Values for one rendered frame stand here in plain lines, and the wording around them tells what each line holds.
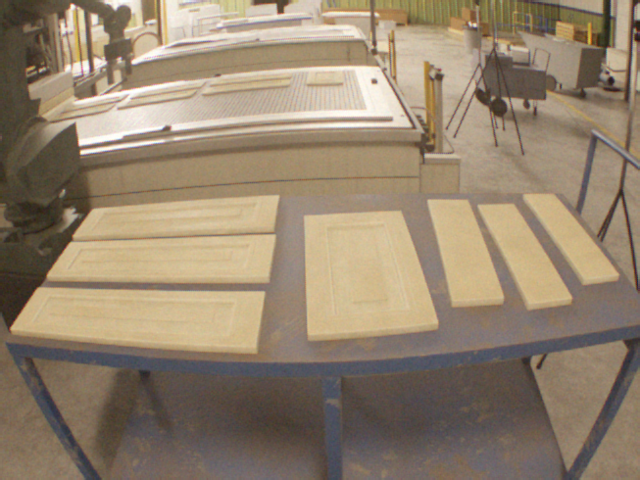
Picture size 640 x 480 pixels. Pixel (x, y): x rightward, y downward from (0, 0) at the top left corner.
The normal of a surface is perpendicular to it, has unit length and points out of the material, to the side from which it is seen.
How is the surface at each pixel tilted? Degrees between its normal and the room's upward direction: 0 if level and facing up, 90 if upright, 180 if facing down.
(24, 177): 90
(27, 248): 90
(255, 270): 0
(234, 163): 90
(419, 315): 0
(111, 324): 11
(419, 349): 0
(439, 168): 90
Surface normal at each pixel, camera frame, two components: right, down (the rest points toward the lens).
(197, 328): -0.05, -0.76
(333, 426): -0.02, 0.49
